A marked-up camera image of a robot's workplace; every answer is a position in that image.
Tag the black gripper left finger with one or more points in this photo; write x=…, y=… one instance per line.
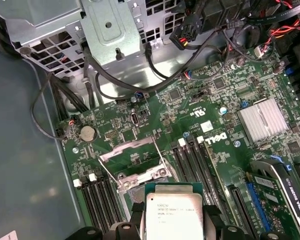
x=115, y=235

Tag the silver finned chipset heatsink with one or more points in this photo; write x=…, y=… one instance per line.
x=262, y=120

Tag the silver CPU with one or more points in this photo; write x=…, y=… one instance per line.
x=173, y=215

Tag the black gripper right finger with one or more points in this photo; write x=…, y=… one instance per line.
x=215, y=225

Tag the grey metal drive cage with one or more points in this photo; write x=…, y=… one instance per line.
x=110, y=32

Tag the black PC case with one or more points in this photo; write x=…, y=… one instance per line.
x=20, y=150

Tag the blue expansion slot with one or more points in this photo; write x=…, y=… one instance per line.
x=257, y=207

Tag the black power connector plug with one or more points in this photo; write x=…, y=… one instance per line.
x=185, y=32

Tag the green motherboard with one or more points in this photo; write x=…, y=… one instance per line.
x=180, y=110

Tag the black graphics card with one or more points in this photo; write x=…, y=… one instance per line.
x=290, y=190

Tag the small white board sticker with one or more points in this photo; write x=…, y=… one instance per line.
x=206, y=126

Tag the silver coin cell battery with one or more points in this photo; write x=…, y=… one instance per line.
x=88, y=133

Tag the black expansion slot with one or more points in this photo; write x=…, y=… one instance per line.
x=240, y=207

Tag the white printed case sticker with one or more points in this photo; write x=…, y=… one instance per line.
x=11, y=236

